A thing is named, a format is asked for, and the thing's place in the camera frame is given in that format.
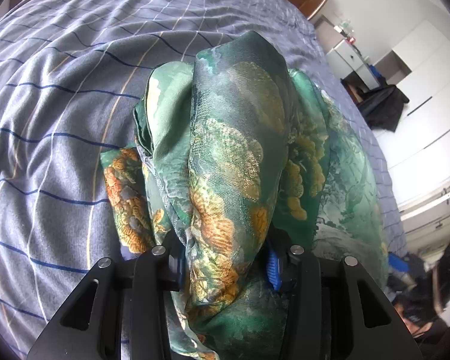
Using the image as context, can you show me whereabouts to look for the white desk with drawers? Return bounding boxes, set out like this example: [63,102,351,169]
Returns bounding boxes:
[314,16,380,89]

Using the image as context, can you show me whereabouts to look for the wooden chair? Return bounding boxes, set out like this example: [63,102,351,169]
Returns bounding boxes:
[341,80,363,105]

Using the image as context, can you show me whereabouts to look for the person with black hair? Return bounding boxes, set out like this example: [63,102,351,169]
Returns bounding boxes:
[393,289,448,358]

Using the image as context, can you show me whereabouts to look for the blue plaid duvet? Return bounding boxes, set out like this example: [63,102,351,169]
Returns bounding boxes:
[0,0,407,359]

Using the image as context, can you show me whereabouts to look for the white wardrobe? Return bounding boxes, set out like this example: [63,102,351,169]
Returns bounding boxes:
[375,20,450,207]

